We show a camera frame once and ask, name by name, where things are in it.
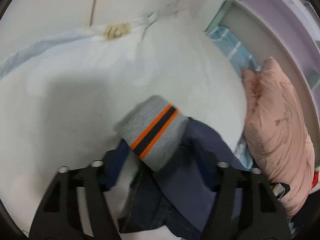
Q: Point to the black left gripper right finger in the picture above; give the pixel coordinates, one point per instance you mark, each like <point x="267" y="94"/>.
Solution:
<point x="244" y="206"/>

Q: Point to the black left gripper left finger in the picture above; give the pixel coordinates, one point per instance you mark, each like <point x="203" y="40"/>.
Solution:
<point x="58" y="216"/>

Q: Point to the navy grey sweatshirt orange stripes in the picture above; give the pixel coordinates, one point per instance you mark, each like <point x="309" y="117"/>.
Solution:
<point x="173" y="186"/>

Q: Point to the pink pillow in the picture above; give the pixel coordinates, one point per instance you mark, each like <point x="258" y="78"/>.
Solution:
<point x="276" y="134"/>

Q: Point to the white duvet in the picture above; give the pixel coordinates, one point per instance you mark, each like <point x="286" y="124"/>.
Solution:
<point x="64" y="98"/>

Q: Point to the teal quilted bed cover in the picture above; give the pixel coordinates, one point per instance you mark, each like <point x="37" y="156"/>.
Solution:
<point x="240" y="58"/>

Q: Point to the lavender white headboard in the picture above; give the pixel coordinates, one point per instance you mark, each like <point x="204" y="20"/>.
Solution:
<point x="287" y="30"/>

